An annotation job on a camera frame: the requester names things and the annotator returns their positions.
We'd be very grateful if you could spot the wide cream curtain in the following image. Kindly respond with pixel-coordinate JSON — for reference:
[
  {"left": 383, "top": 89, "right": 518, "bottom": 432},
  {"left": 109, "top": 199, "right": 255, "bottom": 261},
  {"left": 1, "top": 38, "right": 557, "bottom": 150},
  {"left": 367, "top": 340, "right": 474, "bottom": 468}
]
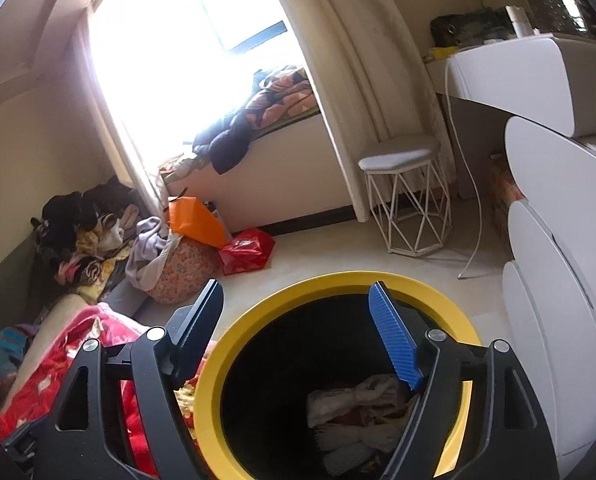
[{"left": 255, "top": 0, "right": 459, "bottom": 223}]

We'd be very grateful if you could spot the cream foam net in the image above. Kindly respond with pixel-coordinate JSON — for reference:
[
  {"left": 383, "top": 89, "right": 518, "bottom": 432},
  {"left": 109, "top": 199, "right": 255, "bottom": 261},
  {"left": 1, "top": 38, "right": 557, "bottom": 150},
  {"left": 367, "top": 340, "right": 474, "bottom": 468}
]
[{"left": 306, "top": 374, "right": 405, "bottom": 428}]

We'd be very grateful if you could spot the lavender grey garment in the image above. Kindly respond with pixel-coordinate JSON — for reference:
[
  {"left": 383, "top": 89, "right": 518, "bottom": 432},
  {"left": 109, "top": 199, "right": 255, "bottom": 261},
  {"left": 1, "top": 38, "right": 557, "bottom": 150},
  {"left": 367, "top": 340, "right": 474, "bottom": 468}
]
[{"left": 125, "top": 216, "right": 173, "bottom": 291}]

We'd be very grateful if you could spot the floral fabric basket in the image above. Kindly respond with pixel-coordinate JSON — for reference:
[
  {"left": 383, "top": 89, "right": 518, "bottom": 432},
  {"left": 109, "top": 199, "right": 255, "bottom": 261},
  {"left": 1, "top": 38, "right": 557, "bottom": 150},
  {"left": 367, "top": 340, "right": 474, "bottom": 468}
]
[{"left": 145, "top": 237, "right": 224, "bottom": 305}]

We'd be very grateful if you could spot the white bottle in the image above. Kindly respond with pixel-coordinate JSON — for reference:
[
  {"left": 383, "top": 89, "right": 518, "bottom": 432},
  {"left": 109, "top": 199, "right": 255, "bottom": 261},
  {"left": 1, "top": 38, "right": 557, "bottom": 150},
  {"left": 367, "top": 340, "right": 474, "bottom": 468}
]
[{"left": 505, "top": 5, "right": 529, "bottom": 38}]

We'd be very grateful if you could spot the red plastic bag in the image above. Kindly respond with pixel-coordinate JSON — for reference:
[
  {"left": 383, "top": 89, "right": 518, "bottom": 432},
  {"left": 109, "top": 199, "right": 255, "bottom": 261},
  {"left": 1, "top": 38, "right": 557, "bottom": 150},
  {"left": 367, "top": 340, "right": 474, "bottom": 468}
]
[{"left": 218, "top": 228, "right": 276, "bottom": 276}]

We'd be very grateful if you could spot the narrow cream curtain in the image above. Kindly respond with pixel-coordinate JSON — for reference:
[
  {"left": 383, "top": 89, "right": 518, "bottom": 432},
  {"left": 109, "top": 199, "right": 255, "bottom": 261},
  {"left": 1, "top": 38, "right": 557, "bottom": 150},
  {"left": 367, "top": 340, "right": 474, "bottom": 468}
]
[{"left": 73, "top": 20, "right": 171, "bottom": 216}]

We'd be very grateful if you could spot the orange bag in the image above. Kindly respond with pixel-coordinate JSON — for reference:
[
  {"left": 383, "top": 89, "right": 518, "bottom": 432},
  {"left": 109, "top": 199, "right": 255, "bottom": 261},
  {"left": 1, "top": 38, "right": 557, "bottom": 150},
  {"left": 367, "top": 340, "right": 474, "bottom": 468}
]
[{"left": 168, "top": 196, "right": 234, "bottom": 248}]

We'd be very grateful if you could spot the white tassel cloth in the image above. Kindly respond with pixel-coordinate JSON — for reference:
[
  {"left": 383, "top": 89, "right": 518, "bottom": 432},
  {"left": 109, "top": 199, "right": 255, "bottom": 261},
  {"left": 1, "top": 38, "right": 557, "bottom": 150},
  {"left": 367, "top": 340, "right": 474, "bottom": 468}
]
[{"left": 312, "top": 422, "right": 413, "bottom": 476}]

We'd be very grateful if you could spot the black bag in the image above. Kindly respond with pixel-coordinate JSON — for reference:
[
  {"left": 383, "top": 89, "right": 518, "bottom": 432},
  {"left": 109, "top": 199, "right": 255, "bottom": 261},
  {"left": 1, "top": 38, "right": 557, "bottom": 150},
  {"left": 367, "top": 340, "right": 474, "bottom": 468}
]
[{"left": 430, "top": 7, "right": 511, "bottom": 48}]

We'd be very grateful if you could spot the pile of clothes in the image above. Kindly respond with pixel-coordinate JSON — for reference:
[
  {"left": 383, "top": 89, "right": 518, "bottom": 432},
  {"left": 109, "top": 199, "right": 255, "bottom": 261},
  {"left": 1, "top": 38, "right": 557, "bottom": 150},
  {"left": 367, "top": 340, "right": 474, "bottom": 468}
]
[{"left": 30, "top": 182, "right": 151, "bottom": 301}]

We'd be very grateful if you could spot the red patterned cloth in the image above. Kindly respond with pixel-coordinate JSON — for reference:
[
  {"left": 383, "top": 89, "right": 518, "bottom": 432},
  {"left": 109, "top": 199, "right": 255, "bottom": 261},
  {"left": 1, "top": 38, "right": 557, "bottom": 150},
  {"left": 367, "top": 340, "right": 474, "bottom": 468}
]
[{"left": 158, "top": 152, "right": 204, "bottom": 182}]

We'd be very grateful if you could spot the teal striped cloth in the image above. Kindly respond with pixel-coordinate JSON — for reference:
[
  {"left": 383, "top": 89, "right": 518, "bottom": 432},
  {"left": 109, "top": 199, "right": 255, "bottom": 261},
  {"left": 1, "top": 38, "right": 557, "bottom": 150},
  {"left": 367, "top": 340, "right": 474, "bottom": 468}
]
[{"left": 0, "top": 327, "right": 34, "bottom": 406}]

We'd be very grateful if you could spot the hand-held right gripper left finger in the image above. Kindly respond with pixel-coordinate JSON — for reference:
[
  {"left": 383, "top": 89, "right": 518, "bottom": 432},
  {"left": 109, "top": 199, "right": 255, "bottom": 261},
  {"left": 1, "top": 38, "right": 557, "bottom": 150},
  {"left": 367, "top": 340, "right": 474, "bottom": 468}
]
[{"left": 38, "top": 279, "right": 225, "bottom": 480}]

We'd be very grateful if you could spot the padded headboard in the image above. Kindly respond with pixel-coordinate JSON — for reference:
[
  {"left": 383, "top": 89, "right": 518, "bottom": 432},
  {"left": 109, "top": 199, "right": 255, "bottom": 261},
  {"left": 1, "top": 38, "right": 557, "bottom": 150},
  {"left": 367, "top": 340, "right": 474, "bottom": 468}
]
[{"left": 0, "top": 232, "right": 61, "bottom": 333}]

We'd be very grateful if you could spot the red floral blanket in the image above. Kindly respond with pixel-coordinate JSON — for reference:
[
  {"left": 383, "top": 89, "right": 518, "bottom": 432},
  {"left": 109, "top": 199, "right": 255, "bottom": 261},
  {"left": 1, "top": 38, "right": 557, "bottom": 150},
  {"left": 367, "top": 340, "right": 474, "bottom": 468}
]
[{"left": 0, "top": 302, "right": 199, "bottom": 480}]

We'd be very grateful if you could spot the white dressing table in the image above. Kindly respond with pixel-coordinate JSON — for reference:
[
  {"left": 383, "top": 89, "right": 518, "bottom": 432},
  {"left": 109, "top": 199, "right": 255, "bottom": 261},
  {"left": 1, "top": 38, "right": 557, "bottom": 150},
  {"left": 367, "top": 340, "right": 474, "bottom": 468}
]
[{"left": 425, "top": 32, "right": 596, "bottom": 201}]

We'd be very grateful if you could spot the white wire-frame stool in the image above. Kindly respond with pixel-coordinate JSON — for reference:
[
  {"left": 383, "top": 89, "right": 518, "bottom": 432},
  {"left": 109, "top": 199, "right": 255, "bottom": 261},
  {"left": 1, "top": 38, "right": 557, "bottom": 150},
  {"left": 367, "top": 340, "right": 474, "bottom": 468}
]
[{"left": 358, "top": 135, "right": 453, "bottom": 255}]

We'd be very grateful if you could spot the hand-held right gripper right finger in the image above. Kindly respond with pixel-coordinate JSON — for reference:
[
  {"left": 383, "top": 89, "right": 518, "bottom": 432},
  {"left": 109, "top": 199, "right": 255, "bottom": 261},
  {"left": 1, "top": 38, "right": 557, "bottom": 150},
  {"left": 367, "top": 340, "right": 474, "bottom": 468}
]
[{"left": 369, "top": 281, "right": 561, "bottom": 480}]

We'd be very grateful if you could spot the orange patterned quilt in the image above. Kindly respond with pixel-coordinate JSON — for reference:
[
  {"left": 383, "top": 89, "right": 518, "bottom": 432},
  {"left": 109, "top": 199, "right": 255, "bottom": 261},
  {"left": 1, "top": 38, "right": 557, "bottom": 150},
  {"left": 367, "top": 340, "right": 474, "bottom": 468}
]
[{"left": 243, "top": 66, "right": 321, "bottom": 131}]

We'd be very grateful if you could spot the window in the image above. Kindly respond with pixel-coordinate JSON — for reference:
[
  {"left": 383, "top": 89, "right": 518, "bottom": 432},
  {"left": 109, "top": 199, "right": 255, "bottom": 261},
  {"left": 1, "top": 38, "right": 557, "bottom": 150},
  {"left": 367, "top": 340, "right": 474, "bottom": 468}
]
[{"left": 85, "top": 0, "right": 299, "bottom": 171}]

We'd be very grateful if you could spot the dark cosmetic case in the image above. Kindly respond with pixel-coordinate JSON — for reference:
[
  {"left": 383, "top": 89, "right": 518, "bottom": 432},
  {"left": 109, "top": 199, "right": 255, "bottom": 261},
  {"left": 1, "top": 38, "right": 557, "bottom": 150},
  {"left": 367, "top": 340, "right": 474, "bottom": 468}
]
[{"left": 523, "top": 0, "right": 596, "bottom": 41}]

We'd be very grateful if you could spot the yellow-rimmed trash bin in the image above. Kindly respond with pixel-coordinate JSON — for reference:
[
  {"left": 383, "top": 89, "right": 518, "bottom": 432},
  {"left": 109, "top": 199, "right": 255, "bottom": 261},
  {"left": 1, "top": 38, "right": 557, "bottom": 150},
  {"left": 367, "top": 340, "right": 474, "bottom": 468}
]
[{"left": 194, "top": 271, "right": 483, "bottom": 480}]

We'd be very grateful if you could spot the beige bed sheet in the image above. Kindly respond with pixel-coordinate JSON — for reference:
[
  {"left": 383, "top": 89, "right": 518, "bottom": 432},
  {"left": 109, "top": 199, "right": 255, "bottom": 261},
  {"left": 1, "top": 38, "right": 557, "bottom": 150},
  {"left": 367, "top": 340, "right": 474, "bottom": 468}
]
[{"left": 0, "top": 292, "right": 86, "bottom": 411}]

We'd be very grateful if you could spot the white chest of drawers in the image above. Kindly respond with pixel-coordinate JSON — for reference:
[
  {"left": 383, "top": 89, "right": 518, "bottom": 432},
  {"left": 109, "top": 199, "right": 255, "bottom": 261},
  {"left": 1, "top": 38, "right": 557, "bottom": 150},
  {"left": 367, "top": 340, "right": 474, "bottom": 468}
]
[{"left": 500, "top": 115, "right": 596, "bottom": 480}]

